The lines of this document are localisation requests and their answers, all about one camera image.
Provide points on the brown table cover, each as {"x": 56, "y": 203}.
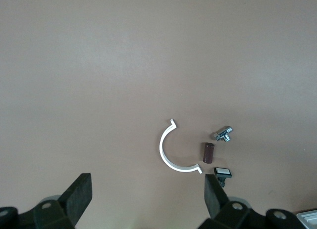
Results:
{"x": 99, "y": 78}

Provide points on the white drawer cabinet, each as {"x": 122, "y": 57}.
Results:
{"x": 308, "y": 220}

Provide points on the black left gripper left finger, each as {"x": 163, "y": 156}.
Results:
{"x": 79, "y": 196}

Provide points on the brown cylinder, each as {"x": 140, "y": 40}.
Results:
{"x": 208, "y": 152}

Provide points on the white square push button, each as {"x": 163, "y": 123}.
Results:
{"x": 223, "y": 171}

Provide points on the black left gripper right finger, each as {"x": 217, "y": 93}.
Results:
{"x": 213, "y": 199}

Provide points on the white semicircular pipe clamp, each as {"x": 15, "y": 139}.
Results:
{"x": 162, "y": 150}

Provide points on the chrome valve fitting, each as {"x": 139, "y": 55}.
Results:
{"x": 223, "y": 133}

